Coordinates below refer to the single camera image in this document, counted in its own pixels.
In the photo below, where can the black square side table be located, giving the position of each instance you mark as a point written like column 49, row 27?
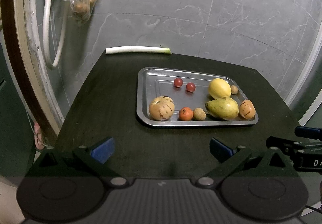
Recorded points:
column 106, row 107

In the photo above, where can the silver metal tray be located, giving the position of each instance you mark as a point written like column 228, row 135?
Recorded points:
column 155, row 82

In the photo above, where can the red cherry tomato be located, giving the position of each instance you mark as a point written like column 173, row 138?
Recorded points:
column 190, row 87
column 178, row 82

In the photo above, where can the yellow lemon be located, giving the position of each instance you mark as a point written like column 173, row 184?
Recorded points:
column 219, row 88

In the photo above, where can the small green-brown round fruit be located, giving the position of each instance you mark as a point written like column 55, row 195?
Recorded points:
column 199, row 114

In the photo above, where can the small brown round fruit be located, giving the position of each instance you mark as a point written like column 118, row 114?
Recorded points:
column 234, row 89

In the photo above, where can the small striped orange melon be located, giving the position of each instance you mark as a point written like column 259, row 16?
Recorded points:
column 247, row 109

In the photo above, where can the white green leek stalk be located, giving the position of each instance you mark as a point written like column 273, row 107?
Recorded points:
column 136, row 49

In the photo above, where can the small orange tangerine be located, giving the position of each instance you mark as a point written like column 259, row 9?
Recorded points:
column 186, row 114

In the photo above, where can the tan striped round melon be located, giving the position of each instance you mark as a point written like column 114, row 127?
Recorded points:
column 161, row 108

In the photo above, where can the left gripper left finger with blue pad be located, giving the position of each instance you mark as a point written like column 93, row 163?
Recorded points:
column 82, row 161

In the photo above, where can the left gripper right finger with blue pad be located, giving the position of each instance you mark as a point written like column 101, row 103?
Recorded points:
column 230, row 159

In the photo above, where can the green yellow mango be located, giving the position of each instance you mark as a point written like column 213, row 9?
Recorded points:
column 225, row 108

